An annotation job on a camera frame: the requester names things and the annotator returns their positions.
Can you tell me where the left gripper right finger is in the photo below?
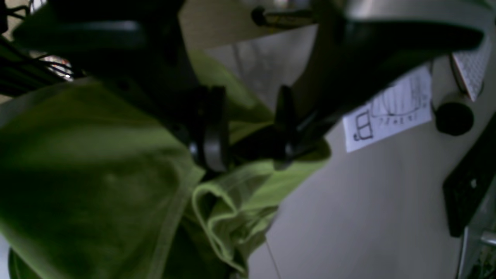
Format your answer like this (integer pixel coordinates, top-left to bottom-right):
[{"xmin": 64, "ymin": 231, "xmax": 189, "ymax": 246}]
[{"xmin": 274, "ymin": 0, "xmax": 485, "ymax": 167}]

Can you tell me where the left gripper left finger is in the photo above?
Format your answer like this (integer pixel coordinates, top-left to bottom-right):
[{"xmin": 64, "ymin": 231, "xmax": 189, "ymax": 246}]
[{"xmin": 13, "ymin": 0, "xmax": 229, "ymax": 172}]

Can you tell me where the green T-shirt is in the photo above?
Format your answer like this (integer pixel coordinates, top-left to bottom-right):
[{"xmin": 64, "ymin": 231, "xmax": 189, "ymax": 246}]
[{"xmin": 0, "ymin": 50, "xmax": 332, "ymax": 279}]

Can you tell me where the white instruction paper sheet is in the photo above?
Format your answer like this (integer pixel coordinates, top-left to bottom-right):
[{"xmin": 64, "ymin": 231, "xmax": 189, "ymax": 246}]
[{"xmin": 343, "ymin": 65, "xmax": 432, "ymax": 153}]

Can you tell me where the black round knob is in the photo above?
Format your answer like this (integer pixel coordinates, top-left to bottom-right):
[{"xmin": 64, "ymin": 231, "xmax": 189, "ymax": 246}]
[{"xmin": 431, "ymin": 91, "xmax": 475, "ymax": 137}]

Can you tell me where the black keyboard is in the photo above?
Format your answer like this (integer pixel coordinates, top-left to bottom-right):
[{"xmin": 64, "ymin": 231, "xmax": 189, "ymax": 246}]
[{"xmin": 443, "ymin": 114, "xmax": 496, "ymax": 238}]

